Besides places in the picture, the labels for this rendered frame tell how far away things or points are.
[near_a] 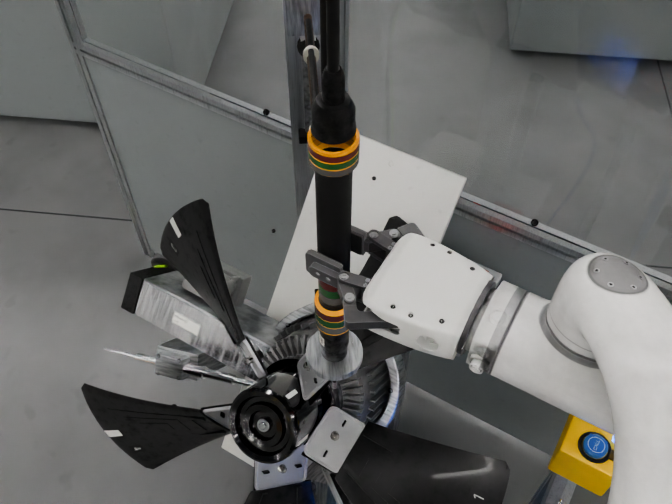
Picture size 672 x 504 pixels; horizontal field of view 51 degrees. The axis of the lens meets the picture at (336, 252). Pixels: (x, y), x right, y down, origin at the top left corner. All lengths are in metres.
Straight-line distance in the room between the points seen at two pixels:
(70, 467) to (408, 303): 1.97
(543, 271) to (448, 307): 1.07
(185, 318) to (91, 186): 1.93
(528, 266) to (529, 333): 1.09
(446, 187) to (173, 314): 0.54
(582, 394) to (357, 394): 0.61
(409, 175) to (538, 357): 0.64
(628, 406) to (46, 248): 2.68
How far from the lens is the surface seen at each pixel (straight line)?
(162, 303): 1.33
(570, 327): 0.59
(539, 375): 0.63
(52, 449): 2.55
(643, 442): 0.54
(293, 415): 1.05
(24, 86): 3.40
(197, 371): 1.27
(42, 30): 3.15
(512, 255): 1.70
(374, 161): 1.23
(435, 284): 0.65
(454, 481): 1.10
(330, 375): 0.85
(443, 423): 2.44
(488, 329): 0.63
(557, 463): 1.32
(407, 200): 1.21
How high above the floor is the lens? 2.21
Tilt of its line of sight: 52 degrees down
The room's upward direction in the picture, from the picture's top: straight up
